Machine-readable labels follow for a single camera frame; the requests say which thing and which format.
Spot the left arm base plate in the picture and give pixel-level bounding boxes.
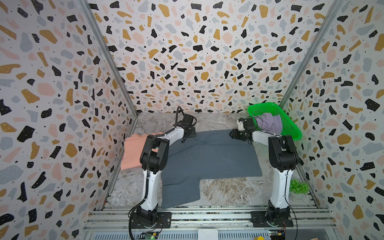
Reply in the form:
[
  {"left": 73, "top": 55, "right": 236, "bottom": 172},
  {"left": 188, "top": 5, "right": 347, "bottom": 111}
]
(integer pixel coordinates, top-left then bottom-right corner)
[{"left": 130, "top": 212, "right": 172, "bottom": 229}]

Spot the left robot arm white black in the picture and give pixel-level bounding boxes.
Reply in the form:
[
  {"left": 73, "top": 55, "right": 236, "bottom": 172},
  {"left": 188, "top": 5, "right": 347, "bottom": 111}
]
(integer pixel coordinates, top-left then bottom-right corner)
[{"left": 131, "top": 107, "right": 197, "bottom": 227}]

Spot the corner aluminium post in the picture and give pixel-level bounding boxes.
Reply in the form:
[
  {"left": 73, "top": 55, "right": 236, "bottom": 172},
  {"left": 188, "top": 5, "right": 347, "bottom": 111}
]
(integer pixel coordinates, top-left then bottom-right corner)
[
  {"left": 78, "top": 0, "right": 138, "bottom": 120},
  {"left": 279, "top": 0, "right": 343, "bottom": 109}
]

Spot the right corner aluminium post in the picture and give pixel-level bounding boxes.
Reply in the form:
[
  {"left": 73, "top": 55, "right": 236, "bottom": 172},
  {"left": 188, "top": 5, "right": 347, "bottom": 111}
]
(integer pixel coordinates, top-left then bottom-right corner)
[{"left": 279, "top": 0, "right": 343, "bottom": 109}]

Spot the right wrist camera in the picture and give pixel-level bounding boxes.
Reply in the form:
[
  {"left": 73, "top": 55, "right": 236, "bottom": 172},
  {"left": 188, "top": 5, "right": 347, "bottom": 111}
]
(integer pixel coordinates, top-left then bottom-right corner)
[{"left": 237, "top": 118, "right": 247, "bottom": 131}]

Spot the left corner aluminium post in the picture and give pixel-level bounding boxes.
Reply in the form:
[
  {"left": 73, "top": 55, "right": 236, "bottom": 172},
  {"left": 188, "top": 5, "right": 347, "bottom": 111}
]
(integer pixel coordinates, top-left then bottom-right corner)
[{"left": 78, "top": 0, "right": 138, "bottom": 120}]

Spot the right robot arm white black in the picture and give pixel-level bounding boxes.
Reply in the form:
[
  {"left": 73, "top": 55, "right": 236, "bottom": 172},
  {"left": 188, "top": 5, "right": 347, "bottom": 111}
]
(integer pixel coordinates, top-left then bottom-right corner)
[{"left": 230, "top": 117, "right": 299, "bottom": 228}]

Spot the left green circuit board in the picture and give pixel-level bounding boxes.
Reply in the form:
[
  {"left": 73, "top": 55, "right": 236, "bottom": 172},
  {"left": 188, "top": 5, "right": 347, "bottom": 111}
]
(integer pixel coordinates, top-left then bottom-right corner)
[{"left": 138, "top": 232, "right": 159, "bottom": 240}]

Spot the green plastic ball cluster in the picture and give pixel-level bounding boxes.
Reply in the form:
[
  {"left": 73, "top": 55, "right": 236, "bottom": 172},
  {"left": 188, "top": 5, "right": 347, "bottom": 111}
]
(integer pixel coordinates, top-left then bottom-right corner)
[{"left": 290, "top": 179, "right": 310, "bottom": 194}]

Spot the folded pink t shirt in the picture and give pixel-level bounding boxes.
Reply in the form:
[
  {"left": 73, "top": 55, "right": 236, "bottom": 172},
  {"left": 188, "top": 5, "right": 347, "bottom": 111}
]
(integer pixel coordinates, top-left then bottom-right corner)
[{"left": 121, "top": 134, "right": 148, "bottom": 170}]

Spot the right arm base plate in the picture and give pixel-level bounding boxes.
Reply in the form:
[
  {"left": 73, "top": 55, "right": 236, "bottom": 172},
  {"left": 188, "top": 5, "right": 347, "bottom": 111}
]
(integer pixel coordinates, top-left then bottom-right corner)
[{"left": 251, "top": 209, "right": 294, "bottom": 228}]

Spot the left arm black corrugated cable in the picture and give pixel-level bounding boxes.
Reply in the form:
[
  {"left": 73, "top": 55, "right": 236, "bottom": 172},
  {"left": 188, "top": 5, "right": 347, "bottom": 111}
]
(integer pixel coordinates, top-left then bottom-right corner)
[{"left": 127, "top": 105, "right": 185, "bottom": 240}]

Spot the aluminium mounting rail frame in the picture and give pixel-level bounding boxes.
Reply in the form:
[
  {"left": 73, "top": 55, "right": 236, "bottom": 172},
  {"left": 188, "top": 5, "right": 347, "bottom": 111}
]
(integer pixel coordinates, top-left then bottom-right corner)
[{"left": 84, "top": 206, "right": 343, "bottom": 240}]

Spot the right circuit board with wires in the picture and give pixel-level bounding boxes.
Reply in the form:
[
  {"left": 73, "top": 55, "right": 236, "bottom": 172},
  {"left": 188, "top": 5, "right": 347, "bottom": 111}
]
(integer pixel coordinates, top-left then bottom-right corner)
[{"left": 269, "top": 231, "right": 286, "bottom": 240}]

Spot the lilac t shirt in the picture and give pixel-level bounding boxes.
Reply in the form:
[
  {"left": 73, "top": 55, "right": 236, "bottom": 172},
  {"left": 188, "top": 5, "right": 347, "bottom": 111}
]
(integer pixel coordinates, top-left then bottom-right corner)
[{"left": 256, "top": 113, "right": 283, "bottom": 135}]

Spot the green plastic basket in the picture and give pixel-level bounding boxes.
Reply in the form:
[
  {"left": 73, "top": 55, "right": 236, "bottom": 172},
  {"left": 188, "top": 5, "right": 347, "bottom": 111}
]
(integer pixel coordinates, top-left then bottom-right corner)
[{"left": 247, "top": 103, "right": 302, "bottom": 141}]

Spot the grey blue t shirt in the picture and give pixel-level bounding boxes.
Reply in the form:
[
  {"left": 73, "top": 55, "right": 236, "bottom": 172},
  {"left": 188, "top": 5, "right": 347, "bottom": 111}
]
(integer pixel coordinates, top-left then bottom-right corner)
[{"left": 161, "top": 130, "right": 262, "bottom": 208}]

